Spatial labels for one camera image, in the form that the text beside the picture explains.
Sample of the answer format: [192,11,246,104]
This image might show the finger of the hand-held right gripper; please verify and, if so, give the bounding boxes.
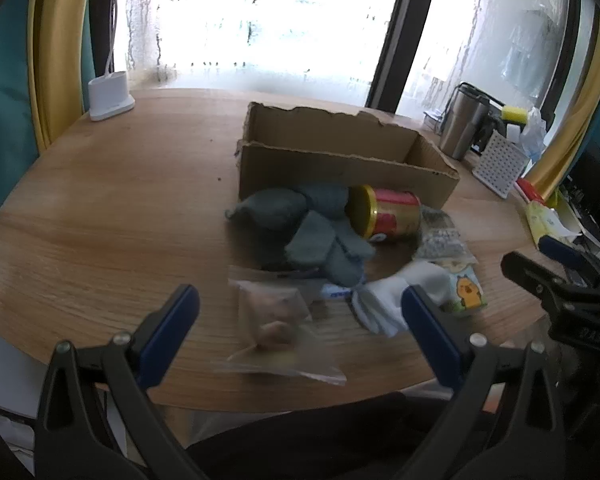
[501,251,600,311]
[539,235,600,291]

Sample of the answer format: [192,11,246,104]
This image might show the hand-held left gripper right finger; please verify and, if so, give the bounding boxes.
[401,284,567,480]

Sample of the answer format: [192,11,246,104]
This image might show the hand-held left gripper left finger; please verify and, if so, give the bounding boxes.
[34,284,216,480]

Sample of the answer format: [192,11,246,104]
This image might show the white socks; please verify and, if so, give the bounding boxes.
[351,261,453,338]

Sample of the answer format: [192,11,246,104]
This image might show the yellow cartoon tissue pack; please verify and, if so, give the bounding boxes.
[430,259,488,313]

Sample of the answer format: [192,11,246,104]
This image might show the silver printed snack packet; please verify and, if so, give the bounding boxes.
[412,206,478,266]

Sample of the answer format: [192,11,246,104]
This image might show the clear plastic snack bag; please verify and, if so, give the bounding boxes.
[214,265,347,387]

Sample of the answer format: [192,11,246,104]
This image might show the blue tissue pack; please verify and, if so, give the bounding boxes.
[320,282,361,303]

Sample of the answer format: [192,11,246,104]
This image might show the red and gold can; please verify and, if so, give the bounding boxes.
[346,185,422,243]

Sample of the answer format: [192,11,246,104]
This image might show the grey knitted glove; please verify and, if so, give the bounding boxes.
[257,182,376,286]
[225,187,311,233]

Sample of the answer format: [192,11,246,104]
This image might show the brown cardboard box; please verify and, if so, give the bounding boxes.
[236,101,461,209]

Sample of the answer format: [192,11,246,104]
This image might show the yellow wet wipes pack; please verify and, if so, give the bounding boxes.
[525,200,583,251]

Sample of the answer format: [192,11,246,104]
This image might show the dark monitor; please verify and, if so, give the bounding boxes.
[565,140,600,256]

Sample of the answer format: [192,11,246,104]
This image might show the red packet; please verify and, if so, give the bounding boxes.
[515,177,548,206]

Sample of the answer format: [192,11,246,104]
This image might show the white perforated basket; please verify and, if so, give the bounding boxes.
[472,128,530,199]

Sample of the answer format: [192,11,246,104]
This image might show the yellow curtain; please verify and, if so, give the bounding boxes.
[540,50,600,196]
[27,0,91,151]

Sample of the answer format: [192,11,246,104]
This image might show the clear crumpled plastic bag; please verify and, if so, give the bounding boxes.
[520,107,548,163]

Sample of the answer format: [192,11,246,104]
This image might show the dark cloth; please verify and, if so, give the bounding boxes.
[475,110,506,153]

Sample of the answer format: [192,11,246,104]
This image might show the yellow sponge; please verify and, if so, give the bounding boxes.
[500,105,532,123]

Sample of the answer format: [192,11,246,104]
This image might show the person's dark clothing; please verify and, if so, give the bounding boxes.
[187,392,461,480]

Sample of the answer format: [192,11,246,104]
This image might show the steel travel tumbler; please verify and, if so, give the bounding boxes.
[439,81,491,161]

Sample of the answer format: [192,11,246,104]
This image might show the white chair seat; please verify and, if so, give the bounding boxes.
[0,320,51,421]

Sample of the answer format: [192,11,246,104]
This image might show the white desk lamp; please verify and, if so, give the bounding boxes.
[76,0,162,122]

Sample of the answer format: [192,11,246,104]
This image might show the teal curtain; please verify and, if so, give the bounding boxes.
[0,0,41,241]

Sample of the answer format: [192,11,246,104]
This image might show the black window frame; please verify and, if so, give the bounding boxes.
[367,0,441,111]

